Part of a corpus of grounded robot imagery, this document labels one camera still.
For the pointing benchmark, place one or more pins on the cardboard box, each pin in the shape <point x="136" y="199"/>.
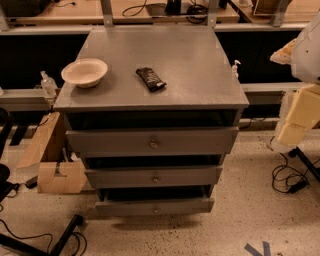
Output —
<point x="55" y="175"/>

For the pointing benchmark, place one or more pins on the clear sanitizer bottle left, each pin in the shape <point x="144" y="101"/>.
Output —
<point x="48" y="84"/>

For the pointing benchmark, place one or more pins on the black snack packet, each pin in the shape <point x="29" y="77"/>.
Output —
<point x="150" y="79"/>

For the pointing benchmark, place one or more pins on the grey drawer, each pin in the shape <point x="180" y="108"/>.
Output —
<point x="155" y="207"/>
<point x="153" y="177"/>
<point x="151" y="142"/>

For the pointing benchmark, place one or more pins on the grey bottom drawer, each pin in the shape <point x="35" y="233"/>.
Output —
<point x="155" y="207"/>

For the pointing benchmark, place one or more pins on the wooden workbench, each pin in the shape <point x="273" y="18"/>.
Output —
<point x="77" y="13"/>

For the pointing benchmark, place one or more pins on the grey drawer cabinet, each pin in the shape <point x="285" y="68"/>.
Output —
<point x="201" y="92"/>

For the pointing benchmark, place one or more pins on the black stand leg left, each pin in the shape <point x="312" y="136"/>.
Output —
<point x="16" y="244"/>

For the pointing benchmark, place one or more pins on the white pump bottle right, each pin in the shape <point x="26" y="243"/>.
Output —
<point x="235" y="68"/>

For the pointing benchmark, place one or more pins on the grey middle drawer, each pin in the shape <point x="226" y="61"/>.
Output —
<point x="153" y="177"/>

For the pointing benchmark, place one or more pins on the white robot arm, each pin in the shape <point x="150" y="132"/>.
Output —
<point x="305" y="58"/>

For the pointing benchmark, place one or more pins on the grey top drawer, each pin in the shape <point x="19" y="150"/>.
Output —
<point x="151" y="142"/>

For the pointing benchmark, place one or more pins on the white bowl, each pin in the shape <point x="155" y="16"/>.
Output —
<point x="85" y="73"/>

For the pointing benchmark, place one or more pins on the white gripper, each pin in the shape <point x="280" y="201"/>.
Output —
<point x="308" y="55"/>

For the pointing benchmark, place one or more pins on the black stand leg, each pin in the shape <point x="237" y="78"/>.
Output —
<point x="296" y="152"/>
<point x="16" y="244"/>

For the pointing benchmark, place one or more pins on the black stand leg right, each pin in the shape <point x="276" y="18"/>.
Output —
<point x="296" y="152"/>

